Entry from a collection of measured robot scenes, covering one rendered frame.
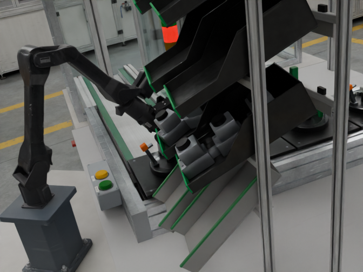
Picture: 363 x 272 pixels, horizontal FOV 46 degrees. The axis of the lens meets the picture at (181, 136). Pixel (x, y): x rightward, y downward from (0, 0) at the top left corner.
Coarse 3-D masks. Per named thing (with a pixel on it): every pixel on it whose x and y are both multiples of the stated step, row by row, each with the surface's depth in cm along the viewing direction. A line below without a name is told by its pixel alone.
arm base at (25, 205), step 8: (24, 192) 106; (32, 192) 106; (40, 192) 106; (48, 192) 108; (24, 200) 109; (32, 200) 107; (40, 200) 107; (48, 200) 108; (32, 208) 107; (40, 208) 107
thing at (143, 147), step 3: (144, 144) 127; (150, 144) 129; (141, 147) 127; (144, 147) 127; (147, 147) 128; (150, 147) 128; (144, 150) 128; (147, 150) 128; (147, 153) 129; (150, 153) 129; (150, 156) 129; (153, 159) 130; (153, 162) 131
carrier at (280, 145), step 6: (270, 144) 138; (276, 144) 137; (282, 144) 137; (288, 144) 136; (270, 150) 134; (276, 150) 134; (282, 150) 133; (288, 150) 133; (294, 150) 133; (270, 156) 131; (276, 156) 132
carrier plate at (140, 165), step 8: (128, 160) 141; (136, 160) 140; (144, 160) 140; (136, 168) 136; (144, 168) 135; (136, 176) 131; (144, 176) 131; (152, 176) 130; (144, 184) 127; (152, 184) 126; (160, 184) 126; (144, 192) 123; (152, 192) 122
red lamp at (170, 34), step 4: (164, 28) 134; (168, 28) 134; (172, 28) 134; (176, 28) 135; (164, 32) 135; (168, 32) 134; (172, 32) 135; (176, 32) 135; (164, 36) 136; (168, 36) 135; (172, 36) 135; (176, 36) 136; (164, 40) 137; (168, 40) 136; (172, 40) 136; (176, 40) 136
